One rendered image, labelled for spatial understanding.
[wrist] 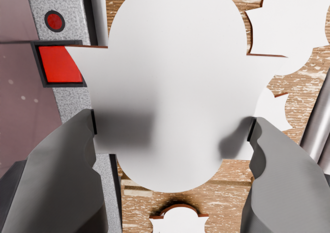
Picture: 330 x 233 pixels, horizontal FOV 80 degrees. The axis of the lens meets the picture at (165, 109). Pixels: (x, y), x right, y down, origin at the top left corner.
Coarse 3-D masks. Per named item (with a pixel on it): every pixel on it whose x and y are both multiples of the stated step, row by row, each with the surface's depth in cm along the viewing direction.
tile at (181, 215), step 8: (168, 208) 42; (176, 208) 41; (184, 208) 41; (192, 208) 42; (160, 216) 43; (168, 216) 42; (176, 216) 42; (184, 216) 42; (192, 216) 42; (200, 216) 42; (208, 216) 42; (160, 224) 43; (168, 224) 43; (176, 224) 43; (184, 224) 43; (192, 224) 43; (200, 224) 43; (160, 232) 44; (168, 232) 44; (176, 232) 44; (184, 232) 44; (192, 232) 44; (200, 232) 44
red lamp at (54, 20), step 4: (48, 16) 31; (52, 16) 31; (56, 16) 31; (48, 20) 31; (52, 20) 31; (56, 20) 31; (60, 20) 31; (52, 24) 31; (56, 24) 31; (60, 24) 31; (56, 28) 31
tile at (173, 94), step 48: (144, 0) 9; (192, 0) 9; (96, 48) 10; (144, 48) 10; (192, 48) 10; (240, 48) 10; (96, 96) 12; (144, 96) 12; (192, 96) 12; (240, 96) 12; (96, 144) 13; (144, 144) 13; (192, 144) 13; (240, 144) 13
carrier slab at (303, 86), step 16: (112, 0) 28; (240, 0) 28; (256, 0) 28; (112, 16) 29; (320, 48) 30; (304, 64) 31; (320, 64) 31; (272, 80) 33; (288, 80) 32; (304, 80) 32; (320, 80) 32; (288, 96) 34; (304, 96) 34; (288, 112) 35; (304, 112) 35; (224, 160) 40; (240, 160) 40; (224, 176) 42; (240, 176) 41
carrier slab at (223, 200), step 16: (160, 192) 44; (176, 192) 44; (192, 192) 44; (208, 192) 44; (224, 192) 44; (240, 192) 43; (128, 208) 46; (144, 208) 46; (160, 208) 46; (208, 208) 46; (224, 208) 46; (240, 208) 46; (128, 224) 49; (144, 224) 48; (208, 224) 48; (224, 224) 48; (240, 224) 48
